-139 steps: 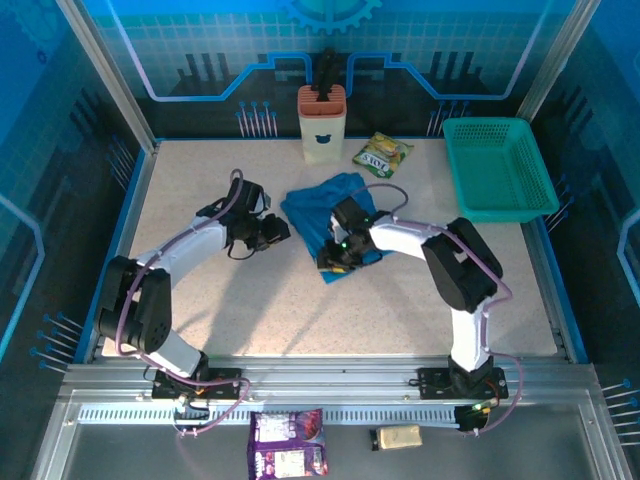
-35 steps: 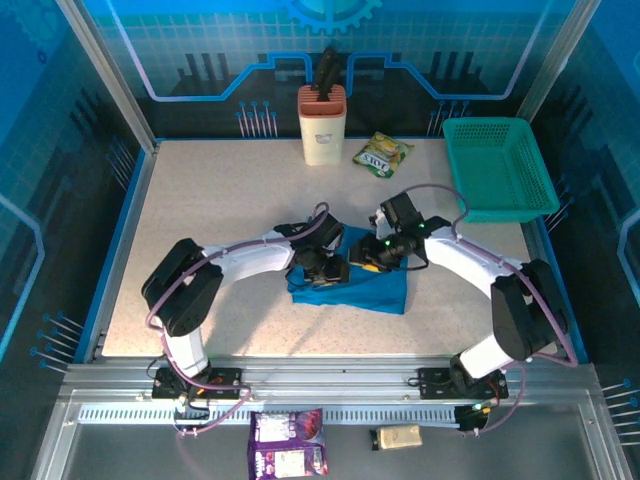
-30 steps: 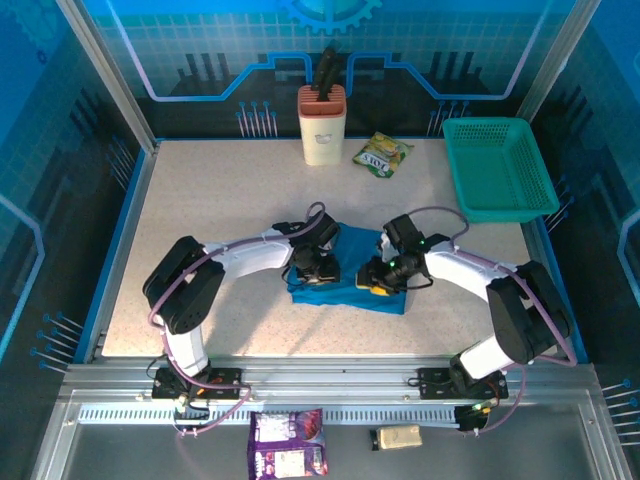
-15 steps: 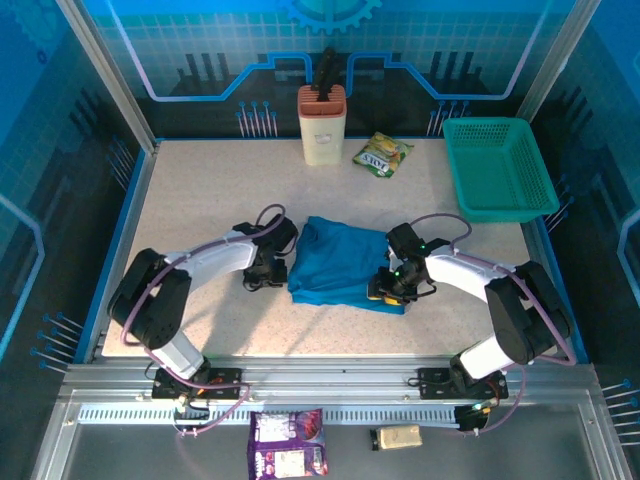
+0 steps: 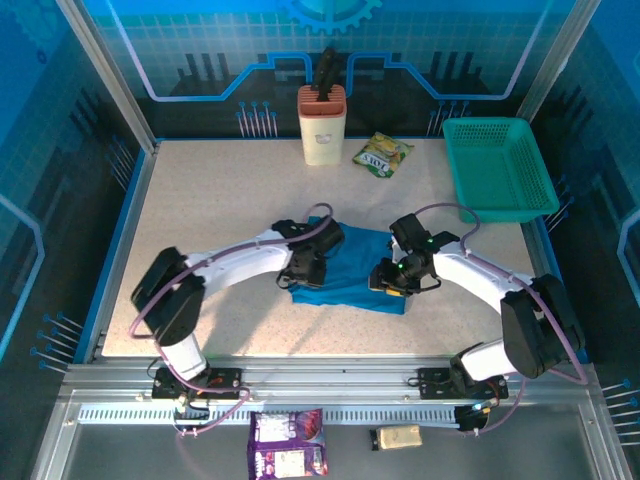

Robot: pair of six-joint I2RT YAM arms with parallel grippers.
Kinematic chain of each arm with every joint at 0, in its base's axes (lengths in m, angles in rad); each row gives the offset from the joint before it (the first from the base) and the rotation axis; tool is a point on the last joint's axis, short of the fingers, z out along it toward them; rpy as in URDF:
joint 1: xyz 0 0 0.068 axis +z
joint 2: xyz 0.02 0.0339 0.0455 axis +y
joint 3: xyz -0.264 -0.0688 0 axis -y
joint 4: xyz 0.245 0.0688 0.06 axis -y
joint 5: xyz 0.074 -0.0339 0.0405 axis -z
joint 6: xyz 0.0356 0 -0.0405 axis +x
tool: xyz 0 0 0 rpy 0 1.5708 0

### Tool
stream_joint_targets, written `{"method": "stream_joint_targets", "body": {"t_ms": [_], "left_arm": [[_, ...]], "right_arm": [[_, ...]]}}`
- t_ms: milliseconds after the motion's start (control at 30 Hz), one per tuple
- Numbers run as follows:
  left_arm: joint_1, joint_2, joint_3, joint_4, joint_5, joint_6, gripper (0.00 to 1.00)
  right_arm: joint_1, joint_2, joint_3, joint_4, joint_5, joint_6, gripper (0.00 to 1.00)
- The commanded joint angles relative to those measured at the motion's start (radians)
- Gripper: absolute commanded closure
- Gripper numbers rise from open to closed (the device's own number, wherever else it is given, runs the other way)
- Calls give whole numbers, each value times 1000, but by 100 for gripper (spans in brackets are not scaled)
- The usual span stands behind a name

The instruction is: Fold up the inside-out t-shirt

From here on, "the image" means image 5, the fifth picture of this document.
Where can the aluminium front rail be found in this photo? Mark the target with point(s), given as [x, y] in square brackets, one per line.
[325, 380]

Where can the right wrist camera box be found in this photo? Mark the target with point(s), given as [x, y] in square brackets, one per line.
[395, 252]

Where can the beige wrapped packet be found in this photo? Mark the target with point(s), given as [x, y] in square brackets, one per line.
[400, 437]

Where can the green yellow snack bag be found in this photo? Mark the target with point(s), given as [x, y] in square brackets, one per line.
[382, 156]

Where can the green plastic basket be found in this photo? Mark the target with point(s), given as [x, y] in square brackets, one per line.
[500, 165]

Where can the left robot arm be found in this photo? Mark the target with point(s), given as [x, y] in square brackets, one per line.
[240, 262]

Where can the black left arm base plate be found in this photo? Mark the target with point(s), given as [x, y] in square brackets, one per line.
[227, 380]

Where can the purple snack bag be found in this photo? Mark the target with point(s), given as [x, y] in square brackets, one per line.
[287, 445]

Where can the black knife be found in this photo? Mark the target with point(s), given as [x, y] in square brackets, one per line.
[326, 70]

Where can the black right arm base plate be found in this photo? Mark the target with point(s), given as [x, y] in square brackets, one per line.
[435, 385]

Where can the beige knife block orange top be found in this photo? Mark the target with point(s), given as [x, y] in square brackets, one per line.
[322, 135]

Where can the blue t-shirt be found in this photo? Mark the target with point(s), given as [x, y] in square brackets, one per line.
[355, 280]

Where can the aluminium frame post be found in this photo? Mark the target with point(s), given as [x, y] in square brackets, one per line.
[109, 75]
[558, 60]

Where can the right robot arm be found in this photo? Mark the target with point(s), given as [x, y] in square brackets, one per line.
[480, 280]

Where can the black connector box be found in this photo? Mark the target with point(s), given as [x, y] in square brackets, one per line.
[467, 420]

